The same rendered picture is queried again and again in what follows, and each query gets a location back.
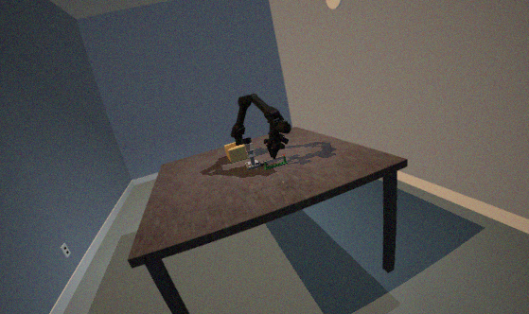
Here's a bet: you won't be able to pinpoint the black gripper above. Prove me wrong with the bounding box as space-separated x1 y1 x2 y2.
264 131 285 159

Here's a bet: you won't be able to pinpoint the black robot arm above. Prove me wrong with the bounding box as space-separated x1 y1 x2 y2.
231 94 291 146

